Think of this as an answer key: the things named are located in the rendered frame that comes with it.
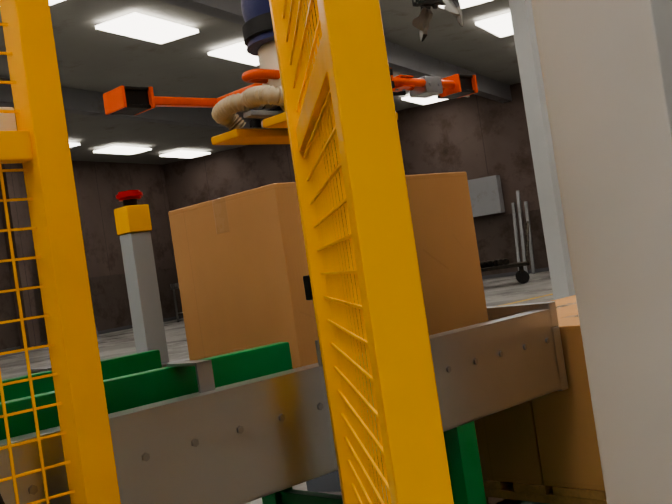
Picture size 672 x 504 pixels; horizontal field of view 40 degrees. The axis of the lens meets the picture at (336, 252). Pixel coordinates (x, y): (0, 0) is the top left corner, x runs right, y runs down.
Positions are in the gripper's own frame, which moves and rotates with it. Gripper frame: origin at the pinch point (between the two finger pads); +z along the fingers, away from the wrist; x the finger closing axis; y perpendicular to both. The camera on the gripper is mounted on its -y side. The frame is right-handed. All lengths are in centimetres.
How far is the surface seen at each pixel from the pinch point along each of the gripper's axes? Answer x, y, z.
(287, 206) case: 21, 84, 46
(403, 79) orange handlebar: 4.0, 24.2, 14.5
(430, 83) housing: 4.2, 13.9, 15.3
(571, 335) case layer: 35, 13, 85
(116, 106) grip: -23, 93, 16
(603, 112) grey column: 103, 102, 46
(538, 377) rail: 35, 29, 92
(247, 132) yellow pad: -3, 73, 27
